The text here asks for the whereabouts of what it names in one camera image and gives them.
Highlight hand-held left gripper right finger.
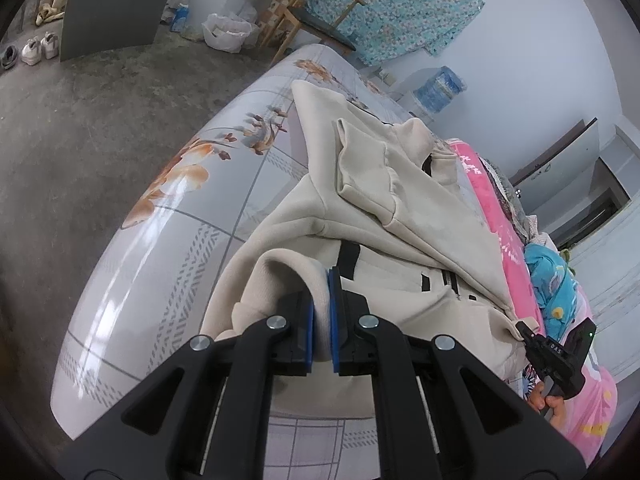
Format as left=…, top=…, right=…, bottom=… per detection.
left=327, top=266, right=586, bottom=480

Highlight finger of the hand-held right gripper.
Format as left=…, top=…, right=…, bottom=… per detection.
left=515, top=322, right=547, bottom=349

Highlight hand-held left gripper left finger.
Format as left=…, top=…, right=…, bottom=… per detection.
left=57, top=290, right=317, bottom=480

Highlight beige zip jacket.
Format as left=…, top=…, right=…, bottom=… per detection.
left=200, top=80, right=546, bottom=421

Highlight person's right hand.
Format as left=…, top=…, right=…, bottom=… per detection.
left=530, top=382, right=569, bottom=426

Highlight blue cartoon print blanket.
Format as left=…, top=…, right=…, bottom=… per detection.
left=525, top=242, right=583, bottom=336

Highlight pink floral blanket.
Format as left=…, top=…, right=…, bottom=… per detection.
left=445, top=137, right=618, bottom=461

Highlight grey patterned quilt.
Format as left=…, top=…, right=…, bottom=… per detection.
left=480, top=157, right=541, bottom=246

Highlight grey floral bed sheet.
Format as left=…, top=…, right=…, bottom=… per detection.
left=50, top=42, right=501, bottom=480

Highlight white water dispenser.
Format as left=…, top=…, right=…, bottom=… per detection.
left=397, top=67, right=437, bottom=122

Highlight blue water dispenser bottle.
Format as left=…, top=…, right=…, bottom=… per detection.
left=415, top=66, right=467, bottom=113

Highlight wooden chair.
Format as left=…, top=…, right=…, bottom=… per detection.
left=260, top=0, right=366, bottom=68

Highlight white plastic bag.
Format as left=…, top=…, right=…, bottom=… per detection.
left=201, top=12, right=253, bottom=54

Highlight patterned box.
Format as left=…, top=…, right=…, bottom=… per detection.
left=260, top=0, right=307, bottom=46

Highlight grey board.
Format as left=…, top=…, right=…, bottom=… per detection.
left=60, top=0, right=178, bottom=63

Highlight beige slippers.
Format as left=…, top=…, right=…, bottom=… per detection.
left=35, top=4, right=63, bottom=26

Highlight teal floral wall cloth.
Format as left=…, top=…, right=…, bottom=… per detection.
left=305, top=0, right=486, bottom=68

